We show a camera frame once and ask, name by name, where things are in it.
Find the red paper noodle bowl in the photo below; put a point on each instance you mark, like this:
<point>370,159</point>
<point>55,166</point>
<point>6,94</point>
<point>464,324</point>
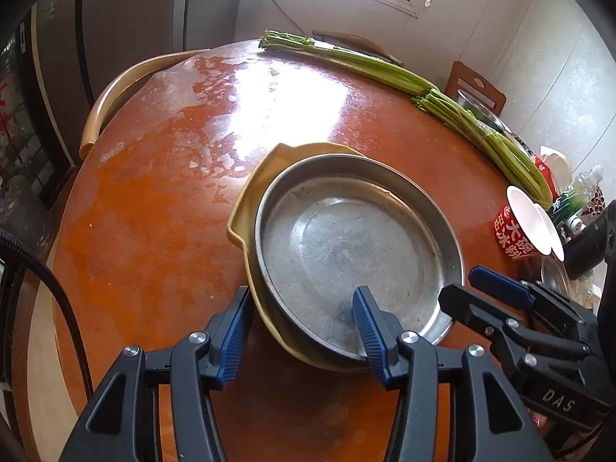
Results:
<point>510,231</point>

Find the clear bottle with green label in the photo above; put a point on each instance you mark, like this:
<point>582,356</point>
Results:
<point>572,197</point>

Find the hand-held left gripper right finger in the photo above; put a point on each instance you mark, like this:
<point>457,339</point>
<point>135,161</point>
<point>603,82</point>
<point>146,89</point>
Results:
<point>373,337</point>

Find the white ceramic bowl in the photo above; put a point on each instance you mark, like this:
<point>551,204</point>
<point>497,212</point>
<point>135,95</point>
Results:
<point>522,144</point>

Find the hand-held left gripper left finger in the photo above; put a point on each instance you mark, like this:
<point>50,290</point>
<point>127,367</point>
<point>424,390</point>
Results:
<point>233,337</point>

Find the red packet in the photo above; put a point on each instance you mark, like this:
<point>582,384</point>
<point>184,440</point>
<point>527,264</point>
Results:
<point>541,166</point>

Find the spotted dark object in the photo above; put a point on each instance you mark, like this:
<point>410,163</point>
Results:
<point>599,199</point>

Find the glass door with red decoration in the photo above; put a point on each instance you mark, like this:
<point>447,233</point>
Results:
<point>24,130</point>

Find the black thermos flask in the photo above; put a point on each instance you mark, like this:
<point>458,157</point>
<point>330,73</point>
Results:
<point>589,245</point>

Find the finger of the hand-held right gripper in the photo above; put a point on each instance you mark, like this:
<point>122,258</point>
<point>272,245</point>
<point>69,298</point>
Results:
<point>500,288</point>
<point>476,308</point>

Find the small printed cups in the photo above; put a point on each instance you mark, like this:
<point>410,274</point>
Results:
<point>572,225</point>

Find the yellow shell-shaped plate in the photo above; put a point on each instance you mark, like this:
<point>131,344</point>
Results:
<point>250,202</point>

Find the shallow steel plate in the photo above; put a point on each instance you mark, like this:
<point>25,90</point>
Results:
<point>337,240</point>

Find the thick celery bunch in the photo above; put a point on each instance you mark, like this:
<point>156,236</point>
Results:
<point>486,139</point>

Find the wooden chair with cutout back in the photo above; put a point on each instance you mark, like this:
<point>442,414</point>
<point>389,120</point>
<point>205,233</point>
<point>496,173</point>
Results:
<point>474,82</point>

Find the curved-back wooden chair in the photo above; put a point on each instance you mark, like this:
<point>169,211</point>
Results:
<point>351,41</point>
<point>120,86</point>

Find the steel pot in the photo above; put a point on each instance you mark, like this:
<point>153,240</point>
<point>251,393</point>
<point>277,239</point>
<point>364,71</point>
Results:
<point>481,110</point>

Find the large steel bowl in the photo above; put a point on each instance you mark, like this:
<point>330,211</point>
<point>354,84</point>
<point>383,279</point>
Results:
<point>553,275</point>

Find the slim celery bunch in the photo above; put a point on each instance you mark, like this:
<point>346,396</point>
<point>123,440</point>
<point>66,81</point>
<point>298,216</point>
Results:
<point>356,60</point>

